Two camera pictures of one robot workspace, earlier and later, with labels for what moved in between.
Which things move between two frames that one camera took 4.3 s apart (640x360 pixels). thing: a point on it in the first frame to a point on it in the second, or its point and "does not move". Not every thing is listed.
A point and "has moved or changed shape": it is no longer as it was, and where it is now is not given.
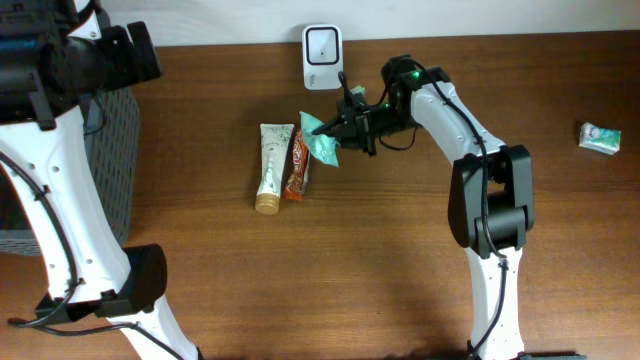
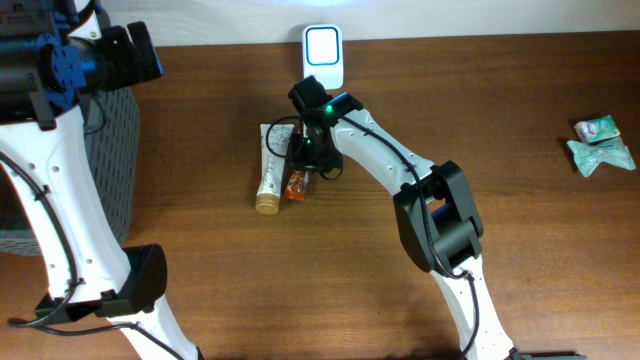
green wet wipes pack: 322,147 has moved or changed shape
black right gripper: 367,130 to 310,163
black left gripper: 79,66 does not move
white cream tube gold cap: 275,139 does not move
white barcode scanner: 323,57 does not move
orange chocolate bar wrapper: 298,174 does not move
